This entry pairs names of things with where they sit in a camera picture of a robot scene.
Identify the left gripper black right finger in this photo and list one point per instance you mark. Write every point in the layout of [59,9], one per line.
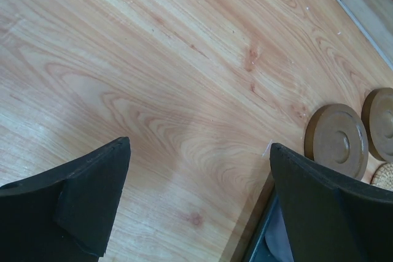
[329,216]

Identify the brown round coaster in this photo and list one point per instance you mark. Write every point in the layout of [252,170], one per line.
[336,138]
[377,118]

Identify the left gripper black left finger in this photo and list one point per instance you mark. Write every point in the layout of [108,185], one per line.
[65,213]

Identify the woven rattan coaster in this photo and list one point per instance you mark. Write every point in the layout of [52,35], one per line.
[383,177]

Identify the black baking tray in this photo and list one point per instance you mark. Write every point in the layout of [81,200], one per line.
[269,240]

